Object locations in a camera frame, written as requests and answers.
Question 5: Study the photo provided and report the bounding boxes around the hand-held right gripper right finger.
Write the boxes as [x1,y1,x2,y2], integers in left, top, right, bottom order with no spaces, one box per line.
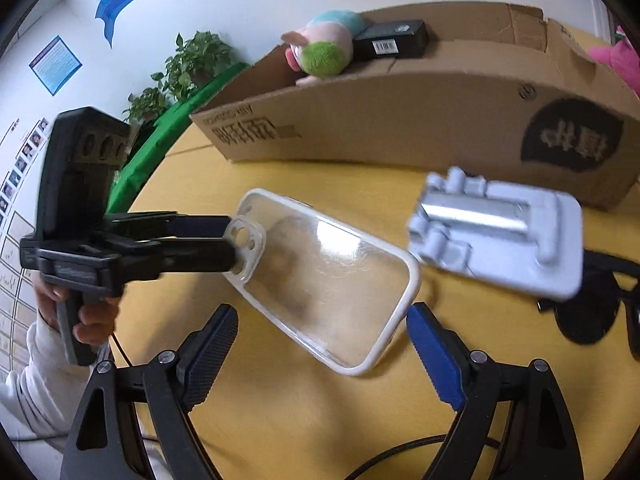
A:
[406,302,586,480]

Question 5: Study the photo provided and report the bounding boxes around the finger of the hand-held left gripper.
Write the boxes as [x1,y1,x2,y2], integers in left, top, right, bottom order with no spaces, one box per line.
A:
[125,236,239,281]
[104,211,234,240]

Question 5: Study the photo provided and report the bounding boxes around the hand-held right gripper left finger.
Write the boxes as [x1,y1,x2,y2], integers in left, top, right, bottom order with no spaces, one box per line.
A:
[59,304,239,480]

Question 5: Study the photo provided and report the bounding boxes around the clear phone case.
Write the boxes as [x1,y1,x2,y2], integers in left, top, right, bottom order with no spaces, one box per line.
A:
[221,188,422,377]

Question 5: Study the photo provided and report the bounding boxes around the person's left forearm white sleeve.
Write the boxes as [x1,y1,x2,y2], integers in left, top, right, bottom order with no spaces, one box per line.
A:
[0,317,163,480]

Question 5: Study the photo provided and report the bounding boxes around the yellow wooden desktop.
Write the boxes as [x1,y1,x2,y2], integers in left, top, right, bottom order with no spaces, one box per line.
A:
[107,132,640,480]

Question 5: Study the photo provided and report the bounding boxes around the person's left hand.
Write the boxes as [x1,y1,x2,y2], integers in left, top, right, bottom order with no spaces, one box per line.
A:
[35,280,121,357]

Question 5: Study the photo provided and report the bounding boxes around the green cloth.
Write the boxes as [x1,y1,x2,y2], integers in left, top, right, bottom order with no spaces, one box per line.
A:
[106,62,253,217]

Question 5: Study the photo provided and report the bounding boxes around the small green potted plant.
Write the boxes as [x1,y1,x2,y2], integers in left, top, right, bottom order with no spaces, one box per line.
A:
[122,87,173,126]

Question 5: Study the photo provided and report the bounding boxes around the black sunglasses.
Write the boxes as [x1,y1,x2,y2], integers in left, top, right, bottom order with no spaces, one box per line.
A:
[537,250,640,366]

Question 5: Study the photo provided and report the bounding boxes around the grey folding phone stand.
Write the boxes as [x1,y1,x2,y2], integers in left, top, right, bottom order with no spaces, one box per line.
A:
[407,166,585,302]

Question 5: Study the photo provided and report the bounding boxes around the large green potted plant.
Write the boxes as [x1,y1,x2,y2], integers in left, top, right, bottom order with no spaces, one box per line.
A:
[151,31,236,103]

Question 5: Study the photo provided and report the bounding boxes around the pink blue green plush toy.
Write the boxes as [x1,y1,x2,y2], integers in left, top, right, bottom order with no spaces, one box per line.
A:
[281,9,368,87]

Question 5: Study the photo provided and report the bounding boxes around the brown cardboard box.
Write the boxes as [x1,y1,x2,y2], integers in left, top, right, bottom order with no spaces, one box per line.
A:
[189,1,640,213]

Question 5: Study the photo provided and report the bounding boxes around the black product box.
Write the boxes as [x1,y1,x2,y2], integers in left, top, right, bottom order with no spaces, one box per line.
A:
[351,20,431,61]

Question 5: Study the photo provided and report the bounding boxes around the bright pink plush toy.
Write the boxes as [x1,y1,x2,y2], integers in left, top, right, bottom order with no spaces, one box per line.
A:
[586,25,640,102]

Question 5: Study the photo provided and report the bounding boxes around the wall photo board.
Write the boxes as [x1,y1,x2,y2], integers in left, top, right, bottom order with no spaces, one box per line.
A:
[0,117,51,376]

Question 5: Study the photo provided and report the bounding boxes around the black cable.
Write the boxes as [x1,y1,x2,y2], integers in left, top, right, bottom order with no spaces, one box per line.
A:
[109,332,134,367]
[344,435,502,480]

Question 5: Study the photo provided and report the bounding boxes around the blue framed wall poster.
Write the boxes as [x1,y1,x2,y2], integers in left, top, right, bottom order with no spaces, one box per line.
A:
[29,35,83,96]

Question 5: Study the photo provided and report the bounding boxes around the blue wave wall decal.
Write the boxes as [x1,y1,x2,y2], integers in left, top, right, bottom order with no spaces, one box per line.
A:
[95,0,162,50]

